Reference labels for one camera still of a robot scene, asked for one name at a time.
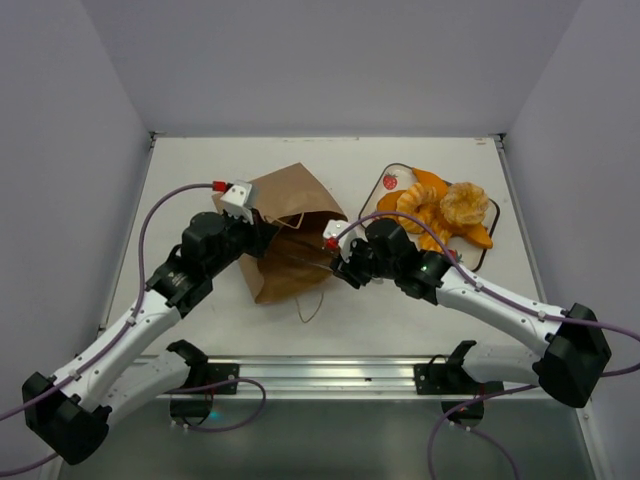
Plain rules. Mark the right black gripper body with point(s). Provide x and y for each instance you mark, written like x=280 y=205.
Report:
x=347 y=267

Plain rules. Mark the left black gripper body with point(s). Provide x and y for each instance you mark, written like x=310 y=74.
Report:
x=240 y=238

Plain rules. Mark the twisted fake bread stick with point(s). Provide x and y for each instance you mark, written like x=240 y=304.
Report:
x=437 y=239

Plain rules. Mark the ring shaped fake doughnut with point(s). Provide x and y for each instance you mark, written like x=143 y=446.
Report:
x=419 y=202

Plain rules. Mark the metal tongs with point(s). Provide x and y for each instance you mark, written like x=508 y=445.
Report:
x=307 y=253

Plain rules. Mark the brown paper bag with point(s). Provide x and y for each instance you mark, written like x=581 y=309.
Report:
x=294 y=201

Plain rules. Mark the round flaky fake pastry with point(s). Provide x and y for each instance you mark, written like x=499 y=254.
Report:
x=465 y=204

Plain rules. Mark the long orange fake baguette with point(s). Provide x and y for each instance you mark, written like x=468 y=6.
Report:
x=477 y=235

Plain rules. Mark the round orange fake bread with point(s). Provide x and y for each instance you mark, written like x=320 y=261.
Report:
x=388 y=203

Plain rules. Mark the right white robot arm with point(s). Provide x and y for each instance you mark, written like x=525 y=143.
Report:
x=561 y=351

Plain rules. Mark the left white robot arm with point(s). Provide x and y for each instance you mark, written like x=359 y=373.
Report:
x=73 y=409

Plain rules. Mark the strawberry print tray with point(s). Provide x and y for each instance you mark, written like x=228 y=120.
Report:
x=399 y=176

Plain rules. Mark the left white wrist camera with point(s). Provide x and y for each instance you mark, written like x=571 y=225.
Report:
x=238 y=200

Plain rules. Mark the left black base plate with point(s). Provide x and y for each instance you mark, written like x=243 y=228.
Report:
x=212 y=373

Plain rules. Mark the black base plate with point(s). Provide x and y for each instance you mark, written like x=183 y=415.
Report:
x=445 y=376
x=212 y=373

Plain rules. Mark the aluminium front rail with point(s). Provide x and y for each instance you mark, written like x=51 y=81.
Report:
x=320 y=377

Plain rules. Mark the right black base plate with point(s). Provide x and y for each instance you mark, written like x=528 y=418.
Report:
x=445 y=376

